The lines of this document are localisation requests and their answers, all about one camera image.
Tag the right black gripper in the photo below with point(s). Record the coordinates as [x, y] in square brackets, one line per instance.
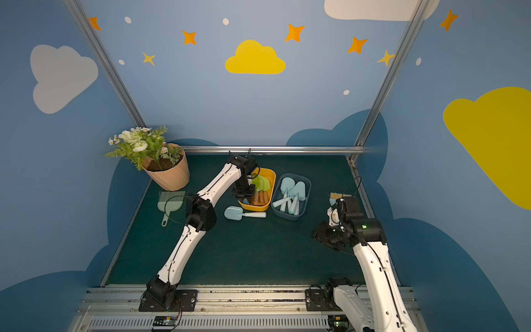
[325, 234]

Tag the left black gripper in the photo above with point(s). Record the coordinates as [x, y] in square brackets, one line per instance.
[243, 189]

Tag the yellow storage box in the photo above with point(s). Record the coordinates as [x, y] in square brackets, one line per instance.
[271, 175]

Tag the blue shovel sideways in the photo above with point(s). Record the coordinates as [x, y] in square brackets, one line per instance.
[237, 213]

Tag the blue shovel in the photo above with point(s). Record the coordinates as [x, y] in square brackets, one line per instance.
[286, 186]
[300, 190]
[292, 204]
[285, 201]

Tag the blue-grey storage box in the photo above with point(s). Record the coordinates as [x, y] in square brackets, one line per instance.
[277, 195]

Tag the green trowel yellow handle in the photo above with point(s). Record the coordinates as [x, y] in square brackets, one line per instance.
[258, 183]

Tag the green shovel wooden handle back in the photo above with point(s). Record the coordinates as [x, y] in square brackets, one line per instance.
[265, 184]

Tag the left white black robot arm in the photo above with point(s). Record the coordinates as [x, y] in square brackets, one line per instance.
[200, 218]

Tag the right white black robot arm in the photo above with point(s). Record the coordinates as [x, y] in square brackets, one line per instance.
[370, 247]

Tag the blue dustpan brush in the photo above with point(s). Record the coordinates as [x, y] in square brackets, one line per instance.
[333, 197]

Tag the green dustpan brush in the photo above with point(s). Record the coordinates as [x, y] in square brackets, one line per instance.
[170, 202]

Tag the terracotta pot with flowers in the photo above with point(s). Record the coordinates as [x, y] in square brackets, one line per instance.
[147, 149]

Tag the right controller board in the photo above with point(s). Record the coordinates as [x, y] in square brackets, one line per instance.
[338, 323]

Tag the controller board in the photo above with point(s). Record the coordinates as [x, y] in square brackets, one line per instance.
[338, 323]
[165, 323]

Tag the left controller board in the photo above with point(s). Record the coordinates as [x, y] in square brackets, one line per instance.
[165, 323]

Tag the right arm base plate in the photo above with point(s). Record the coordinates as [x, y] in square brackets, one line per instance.
[317, 299]

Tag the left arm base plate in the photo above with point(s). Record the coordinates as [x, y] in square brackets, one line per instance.
[186, 299]

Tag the aluminium front rail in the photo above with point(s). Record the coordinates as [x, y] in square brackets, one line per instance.
[218, 308]

